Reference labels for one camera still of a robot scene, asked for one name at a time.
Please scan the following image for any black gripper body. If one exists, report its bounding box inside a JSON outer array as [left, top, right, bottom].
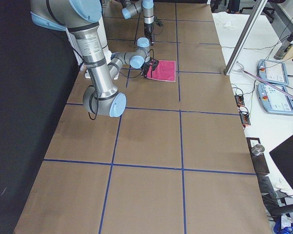
[[141, 58, 159, 77], [144, 23, 154, 45]]

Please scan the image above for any pink and grey towel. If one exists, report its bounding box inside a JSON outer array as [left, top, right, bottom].
[[146, 60, 176, 82]]

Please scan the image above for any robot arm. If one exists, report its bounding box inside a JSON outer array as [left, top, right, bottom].
[[30, 0, 154, 117], [120, 0, 155, 46]]

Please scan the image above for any black power strip far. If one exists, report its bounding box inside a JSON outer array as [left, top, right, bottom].
[[234, 94, 245, 107]]

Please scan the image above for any black power strip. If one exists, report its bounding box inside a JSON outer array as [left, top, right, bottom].
[[239, 110, 251, 127], [234, 94, 245, 107]]

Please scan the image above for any black power strip near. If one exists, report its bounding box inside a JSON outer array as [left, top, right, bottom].
[[239, 110, 251, 127]]

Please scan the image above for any upper teach pendant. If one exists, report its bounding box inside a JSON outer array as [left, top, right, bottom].
[[257, 59, 289, 86]]

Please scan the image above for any teach pendant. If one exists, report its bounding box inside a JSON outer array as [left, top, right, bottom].
[[257, 59, 289, 86], [257, 83, 293, 116]]

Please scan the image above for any lower teach pendant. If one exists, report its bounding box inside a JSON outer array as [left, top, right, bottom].
[[257, 83, 293, 116]]

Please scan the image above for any metal cup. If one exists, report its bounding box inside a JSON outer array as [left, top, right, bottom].
[[251, 144, 265, 156]]

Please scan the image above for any dark water bottle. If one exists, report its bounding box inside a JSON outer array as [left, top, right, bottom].
[[274, 33, 293, 60]]

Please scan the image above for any black monitor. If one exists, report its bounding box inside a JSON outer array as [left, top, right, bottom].
[[270, 135, 293, 189]]

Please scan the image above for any aluminium frame post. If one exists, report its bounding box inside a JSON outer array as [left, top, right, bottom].
[[224, 0, 268, 75]]

